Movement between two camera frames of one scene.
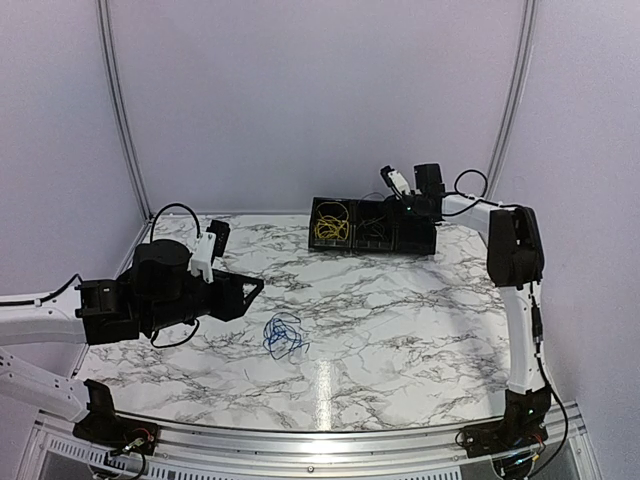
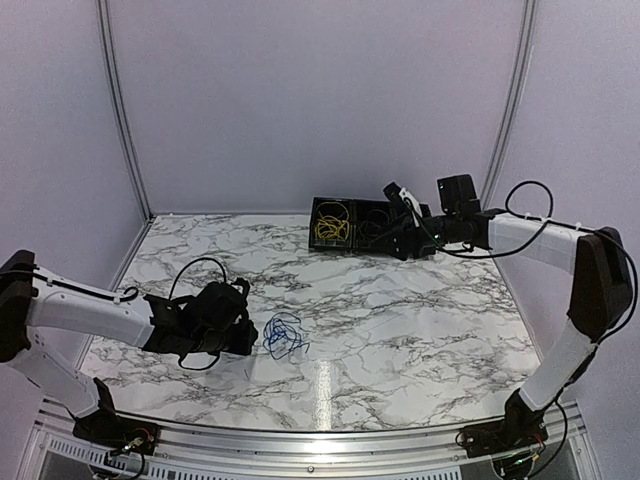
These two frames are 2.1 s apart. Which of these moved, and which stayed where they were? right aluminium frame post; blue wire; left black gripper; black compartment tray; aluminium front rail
Moved: left black gripper
Stayed: black compartment tray; aluminium front rail; blue wire; right aluminium frame post
